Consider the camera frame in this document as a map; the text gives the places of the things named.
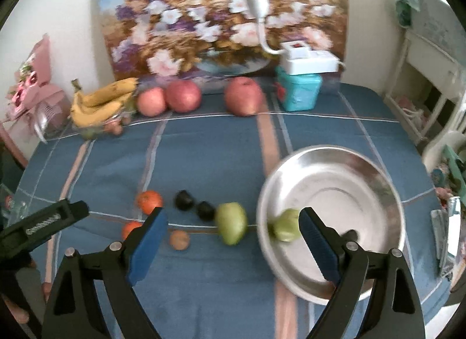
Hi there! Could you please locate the blue plaid tablecloth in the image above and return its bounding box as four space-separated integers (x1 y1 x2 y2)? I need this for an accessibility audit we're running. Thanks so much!
16 85 450 338

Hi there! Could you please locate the white chair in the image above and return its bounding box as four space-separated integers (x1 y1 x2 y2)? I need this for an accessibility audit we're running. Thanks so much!
422 95 466 173

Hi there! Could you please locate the brown kiwi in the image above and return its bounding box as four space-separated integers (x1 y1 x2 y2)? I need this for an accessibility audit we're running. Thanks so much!
169 230 190 251

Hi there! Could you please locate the orange with green stem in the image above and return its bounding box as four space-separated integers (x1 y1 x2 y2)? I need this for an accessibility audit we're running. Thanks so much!
136 190 163 215

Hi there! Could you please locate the dark plum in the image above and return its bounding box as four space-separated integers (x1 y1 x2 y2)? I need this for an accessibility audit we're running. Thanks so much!
174 190 195 211
196 201 216 221

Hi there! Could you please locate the teal plastic box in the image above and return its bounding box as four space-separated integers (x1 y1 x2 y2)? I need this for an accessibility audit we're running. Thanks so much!
275 66 322 112

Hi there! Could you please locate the green pear on cloth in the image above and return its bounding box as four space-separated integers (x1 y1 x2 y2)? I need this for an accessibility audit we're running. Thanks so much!
215 202 248 246

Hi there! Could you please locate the pale pink apple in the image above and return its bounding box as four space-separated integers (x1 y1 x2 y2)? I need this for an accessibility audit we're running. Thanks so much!
137 86 167 117

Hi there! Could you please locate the steel bowl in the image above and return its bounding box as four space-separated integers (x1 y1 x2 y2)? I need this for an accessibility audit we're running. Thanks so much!
256 145 406 305

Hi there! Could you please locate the white shelf rack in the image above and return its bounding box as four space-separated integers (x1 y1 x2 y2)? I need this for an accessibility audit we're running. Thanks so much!
385 0 465 144

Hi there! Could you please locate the red apple right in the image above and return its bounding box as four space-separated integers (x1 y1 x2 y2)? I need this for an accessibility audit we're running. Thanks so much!
224 77 264 117

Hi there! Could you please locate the flower painting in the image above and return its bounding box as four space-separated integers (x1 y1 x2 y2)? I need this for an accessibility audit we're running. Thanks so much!
98 0 349 82

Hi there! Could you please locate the green pear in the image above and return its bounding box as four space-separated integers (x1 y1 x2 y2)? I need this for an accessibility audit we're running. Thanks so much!
270 208 301 243
215 202 248 246

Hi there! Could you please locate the banana bunch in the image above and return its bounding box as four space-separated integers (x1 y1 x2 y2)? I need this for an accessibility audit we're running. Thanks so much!
70 78 139 128

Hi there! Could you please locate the person's left hand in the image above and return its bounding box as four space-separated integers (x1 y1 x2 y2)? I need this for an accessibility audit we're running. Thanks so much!
1 282 51 324

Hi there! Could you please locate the red apple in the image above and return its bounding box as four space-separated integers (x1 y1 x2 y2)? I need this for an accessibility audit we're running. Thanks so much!
224 77 264 117
166 80 202 113

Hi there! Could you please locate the red apple middle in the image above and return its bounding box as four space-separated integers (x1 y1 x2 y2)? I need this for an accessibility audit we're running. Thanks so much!
166 80 202 113

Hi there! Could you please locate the small orange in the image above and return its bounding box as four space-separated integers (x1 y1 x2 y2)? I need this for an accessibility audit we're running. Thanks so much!
121 221 142 240

